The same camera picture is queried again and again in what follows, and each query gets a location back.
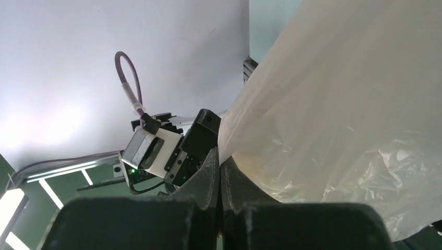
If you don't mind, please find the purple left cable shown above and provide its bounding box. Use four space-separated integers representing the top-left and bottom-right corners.
114 51 146 118

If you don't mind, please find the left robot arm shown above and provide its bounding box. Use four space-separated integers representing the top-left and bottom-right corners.
77 109 222 195

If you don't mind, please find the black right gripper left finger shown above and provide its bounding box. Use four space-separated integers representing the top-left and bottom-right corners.
39 148 219 249

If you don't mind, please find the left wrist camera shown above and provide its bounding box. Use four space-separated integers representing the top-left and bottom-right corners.
119 120 183 181

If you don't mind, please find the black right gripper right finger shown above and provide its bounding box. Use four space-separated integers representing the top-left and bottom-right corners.
220 159 394 249

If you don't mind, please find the translucent white trash bag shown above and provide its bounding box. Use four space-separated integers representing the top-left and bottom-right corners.
218 1 441 241

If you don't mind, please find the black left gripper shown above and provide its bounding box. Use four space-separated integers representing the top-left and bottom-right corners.
164 109 221 186

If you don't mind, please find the left corner frame post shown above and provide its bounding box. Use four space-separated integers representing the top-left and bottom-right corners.
243 57 259 84

